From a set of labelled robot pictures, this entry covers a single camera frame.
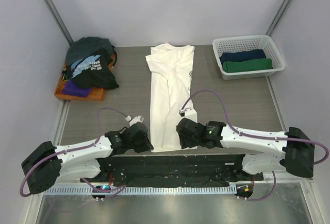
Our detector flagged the white t shirt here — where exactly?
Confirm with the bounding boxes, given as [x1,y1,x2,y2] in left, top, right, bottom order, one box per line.
[145,43,195,153]

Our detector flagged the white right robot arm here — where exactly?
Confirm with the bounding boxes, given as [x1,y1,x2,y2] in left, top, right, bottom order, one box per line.
[176,118,315,180]

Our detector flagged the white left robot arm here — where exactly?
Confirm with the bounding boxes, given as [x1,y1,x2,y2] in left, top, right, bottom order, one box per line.
[20,122,153,197]

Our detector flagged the orange wooden tray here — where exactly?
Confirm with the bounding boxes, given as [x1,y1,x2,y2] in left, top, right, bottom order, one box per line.
[54,55,116,101]

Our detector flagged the black printed t shirt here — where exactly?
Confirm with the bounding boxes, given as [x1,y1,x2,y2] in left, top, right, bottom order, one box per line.
[67,49,119,90]

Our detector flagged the purple t shirt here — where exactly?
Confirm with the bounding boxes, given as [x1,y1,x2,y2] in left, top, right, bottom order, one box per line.
[61,80,91,98]

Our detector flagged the rolled green t shirt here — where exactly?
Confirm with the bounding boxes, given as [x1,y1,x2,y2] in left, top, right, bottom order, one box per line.
[222,58,273,73]

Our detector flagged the rolled navy t shirt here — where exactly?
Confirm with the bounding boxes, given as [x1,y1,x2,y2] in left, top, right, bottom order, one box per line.
[220,49,266,63]

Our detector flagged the dark teal t shirt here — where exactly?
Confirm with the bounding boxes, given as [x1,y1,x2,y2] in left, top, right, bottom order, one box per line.
[65,37,116,66]

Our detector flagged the white plastic basket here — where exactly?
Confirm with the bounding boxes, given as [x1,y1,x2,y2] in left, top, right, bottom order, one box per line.
[212,35,285,80]

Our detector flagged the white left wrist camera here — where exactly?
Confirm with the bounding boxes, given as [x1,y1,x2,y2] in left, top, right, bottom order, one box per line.
[125,115,144,126]

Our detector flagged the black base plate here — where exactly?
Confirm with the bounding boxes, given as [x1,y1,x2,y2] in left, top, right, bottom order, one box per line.
[85,154,264,188]

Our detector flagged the white slotted cable duct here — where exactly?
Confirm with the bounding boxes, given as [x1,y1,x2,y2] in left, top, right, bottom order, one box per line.
[44,184,237,196]

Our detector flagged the left aluminium frame post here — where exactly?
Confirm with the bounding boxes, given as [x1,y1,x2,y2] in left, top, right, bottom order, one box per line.
[43,0,73,45]

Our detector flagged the aluminium frame post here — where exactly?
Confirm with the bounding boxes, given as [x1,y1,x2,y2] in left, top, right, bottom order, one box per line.
[43,0,73,45]
[266,0,293,37]

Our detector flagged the right aluminium frame post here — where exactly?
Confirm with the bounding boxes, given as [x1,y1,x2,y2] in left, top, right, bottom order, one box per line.
[266,0,293,37]

